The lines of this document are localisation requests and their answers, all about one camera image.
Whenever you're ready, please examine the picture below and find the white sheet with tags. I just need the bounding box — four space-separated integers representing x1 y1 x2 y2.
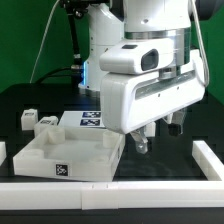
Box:
59 111 104 128

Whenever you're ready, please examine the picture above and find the white left fence piece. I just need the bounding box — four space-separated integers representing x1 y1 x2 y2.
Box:
0 142 6 166

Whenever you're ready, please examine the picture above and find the white square tabletop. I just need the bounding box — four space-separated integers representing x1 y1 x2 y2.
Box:
13 126 125 182

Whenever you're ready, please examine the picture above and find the white front fence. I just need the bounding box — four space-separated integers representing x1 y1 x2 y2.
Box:
0 181 224 210

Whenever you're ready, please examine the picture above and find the white thin cable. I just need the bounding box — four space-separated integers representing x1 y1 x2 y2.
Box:
29 0 62 84

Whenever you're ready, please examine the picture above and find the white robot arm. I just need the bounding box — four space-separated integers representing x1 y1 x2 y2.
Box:
61 0 224 153

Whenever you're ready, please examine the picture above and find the black thick cable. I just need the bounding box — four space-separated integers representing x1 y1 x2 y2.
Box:
34 6 84 84

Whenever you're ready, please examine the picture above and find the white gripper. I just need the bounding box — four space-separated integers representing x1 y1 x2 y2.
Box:
100 49 205 154

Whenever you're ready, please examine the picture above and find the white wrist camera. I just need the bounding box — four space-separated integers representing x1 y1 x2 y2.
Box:
99 38 175 75

